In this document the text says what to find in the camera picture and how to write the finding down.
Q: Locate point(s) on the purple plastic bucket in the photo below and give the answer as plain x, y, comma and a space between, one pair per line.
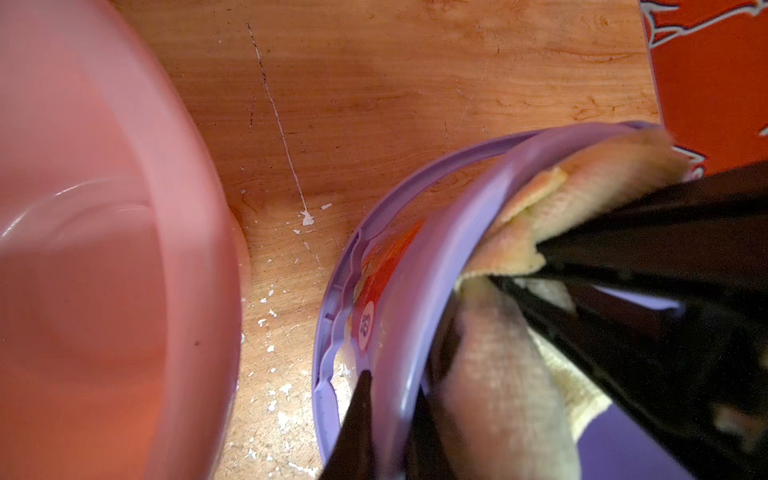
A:
389, 305

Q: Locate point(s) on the yellow cloth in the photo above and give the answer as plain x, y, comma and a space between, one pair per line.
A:
506, 404

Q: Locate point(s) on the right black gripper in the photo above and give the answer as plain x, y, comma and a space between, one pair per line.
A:
690, 371

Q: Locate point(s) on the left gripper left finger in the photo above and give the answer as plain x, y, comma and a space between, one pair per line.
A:
353, 456

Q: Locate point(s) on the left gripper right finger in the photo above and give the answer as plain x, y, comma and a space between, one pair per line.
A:
425, 458

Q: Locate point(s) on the pink plastic bucket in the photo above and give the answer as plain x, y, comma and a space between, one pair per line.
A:
120, 296

